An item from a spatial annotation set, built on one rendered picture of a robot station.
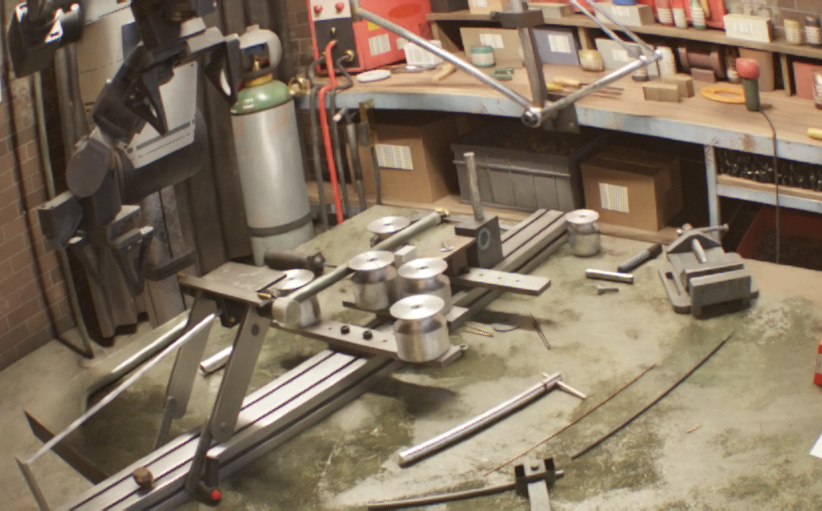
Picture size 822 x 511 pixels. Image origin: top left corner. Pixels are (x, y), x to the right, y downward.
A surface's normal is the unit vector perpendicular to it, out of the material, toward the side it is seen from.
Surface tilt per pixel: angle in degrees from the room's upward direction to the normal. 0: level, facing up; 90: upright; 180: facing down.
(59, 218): 90
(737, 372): 0
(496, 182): 90
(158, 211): 90
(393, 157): 90
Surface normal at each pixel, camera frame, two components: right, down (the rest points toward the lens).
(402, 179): -0.69, 0.35
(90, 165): 0.21, 0.33
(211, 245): -0.04, 0.37
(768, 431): -0.15, -0.92
